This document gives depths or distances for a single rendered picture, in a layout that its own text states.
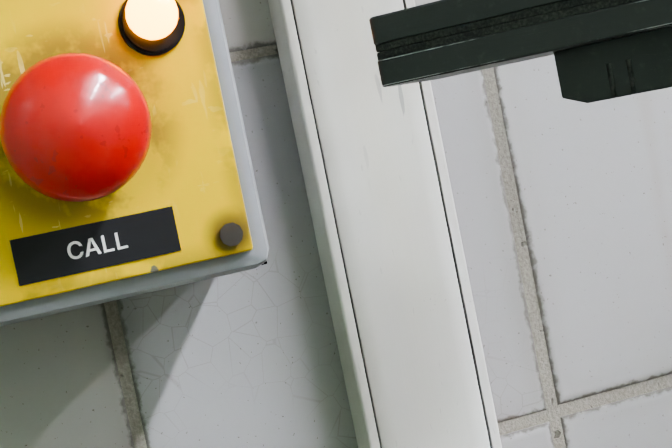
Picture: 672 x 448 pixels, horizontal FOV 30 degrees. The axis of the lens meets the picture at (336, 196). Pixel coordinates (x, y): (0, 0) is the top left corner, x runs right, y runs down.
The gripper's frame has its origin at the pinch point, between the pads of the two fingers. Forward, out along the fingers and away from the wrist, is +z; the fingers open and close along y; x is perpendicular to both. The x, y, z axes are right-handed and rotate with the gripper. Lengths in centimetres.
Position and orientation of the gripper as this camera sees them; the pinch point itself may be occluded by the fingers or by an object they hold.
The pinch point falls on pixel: (551, 16)
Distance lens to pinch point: 26.8
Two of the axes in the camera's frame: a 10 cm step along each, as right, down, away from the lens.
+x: 4.7, -1.4, 8.7
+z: -8.6, 1.5, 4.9
